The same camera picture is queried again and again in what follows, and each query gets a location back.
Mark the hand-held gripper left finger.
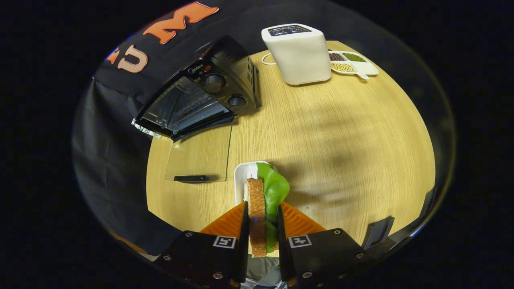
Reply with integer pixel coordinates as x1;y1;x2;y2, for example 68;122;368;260
153;201;250;289

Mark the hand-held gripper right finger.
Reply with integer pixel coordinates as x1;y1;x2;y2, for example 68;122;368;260
276;202;376;289

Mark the bread and lettuce sandwich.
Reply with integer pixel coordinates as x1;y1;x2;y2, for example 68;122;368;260
243;162;290;258

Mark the black toaster oven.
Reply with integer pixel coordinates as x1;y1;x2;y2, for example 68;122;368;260
132;35;262;184

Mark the white toaster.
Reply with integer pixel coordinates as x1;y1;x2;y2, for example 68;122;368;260
261;23;332;86

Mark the white rectangular plate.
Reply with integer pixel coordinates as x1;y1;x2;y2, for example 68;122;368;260
234;161;269;205

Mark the white divided bean dish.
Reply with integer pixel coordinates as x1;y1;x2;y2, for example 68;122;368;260
328;50;379;79

